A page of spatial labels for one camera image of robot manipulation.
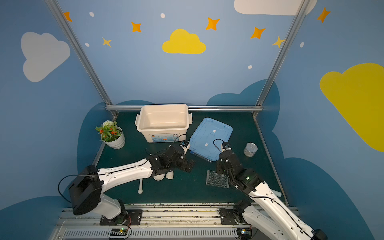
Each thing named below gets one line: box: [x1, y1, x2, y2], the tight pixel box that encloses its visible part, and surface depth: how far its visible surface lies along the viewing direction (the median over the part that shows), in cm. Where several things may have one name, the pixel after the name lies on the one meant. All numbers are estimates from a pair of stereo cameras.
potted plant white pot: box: [95, 120, 126, 150], surface depth 93 cm
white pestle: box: [138, 178, 143, 194], surface depth 84 cm
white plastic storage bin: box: [135, 104, 193, 143], surface depth 106 cm
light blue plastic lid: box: [189, 117, 233, 162], surface depth 110 cm
